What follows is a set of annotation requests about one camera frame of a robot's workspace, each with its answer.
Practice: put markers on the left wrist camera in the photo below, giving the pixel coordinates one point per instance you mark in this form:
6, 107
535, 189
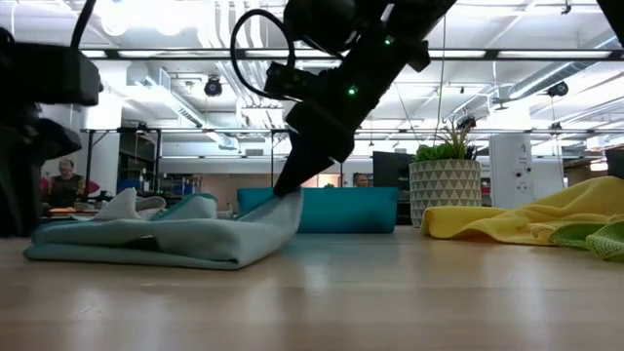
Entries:
58, 73

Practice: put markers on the teal plastic bin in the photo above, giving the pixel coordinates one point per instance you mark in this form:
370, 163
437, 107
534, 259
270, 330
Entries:
351, 209

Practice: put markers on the black shelving rack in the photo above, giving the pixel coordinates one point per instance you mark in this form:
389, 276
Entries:
141, 130

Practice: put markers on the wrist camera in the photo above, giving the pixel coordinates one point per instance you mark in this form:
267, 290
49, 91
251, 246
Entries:
58, 73
292, 80

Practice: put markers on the yellow microfiber towel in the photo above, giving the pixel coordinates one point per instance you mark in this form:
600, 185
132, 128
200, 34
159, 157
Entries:
575, 209

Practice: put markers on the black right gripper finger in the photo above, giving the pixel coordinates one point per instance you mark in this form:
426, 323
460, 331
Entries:
302, 166

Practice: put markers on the white kiosk cabinet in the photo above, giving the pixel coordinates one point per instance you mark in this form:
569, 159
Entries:
512, 170

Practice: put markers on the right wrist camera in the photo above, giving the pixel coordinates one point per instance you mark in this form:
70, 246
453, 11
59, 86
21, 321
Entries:
292, 80

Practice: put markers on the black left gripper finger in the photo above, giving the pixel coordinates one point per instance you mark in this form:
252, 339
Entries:
19, 200

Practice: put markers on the grey waffle towel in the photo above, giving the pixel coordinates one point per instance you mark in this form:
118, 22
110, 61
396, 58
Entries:
122, 207

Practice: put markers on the black ceiling beam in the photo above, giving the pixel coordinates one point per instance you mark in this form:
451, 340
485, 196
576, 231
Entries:
491, 54

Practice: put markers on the black ceiling spotlight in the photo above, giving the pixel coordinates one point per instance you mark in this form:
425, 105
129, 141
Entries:
467, 122
558, 89
213, 87

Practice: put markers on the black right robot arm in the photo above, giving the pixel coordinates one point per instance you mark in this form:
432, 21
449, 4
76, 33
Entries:
385, 63

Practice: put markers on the black upright panel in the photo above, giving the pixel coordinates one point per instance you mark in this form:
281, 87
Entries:
390, 170

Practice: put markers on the person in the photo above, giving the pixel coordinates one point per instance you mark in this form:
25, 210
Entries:
361, 180
66, 187

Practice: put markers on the light blue microfiber towel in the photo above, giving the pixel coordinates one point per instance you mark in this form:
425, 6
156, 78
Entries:
195, 244

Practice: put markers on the potted succulent plant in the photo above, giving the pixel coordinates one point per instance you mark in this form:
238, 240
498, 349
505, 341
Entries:
446, 190

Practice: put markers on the green microfiber towel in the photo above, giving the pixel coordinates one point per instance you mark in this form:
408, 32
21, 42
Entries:
604, 244

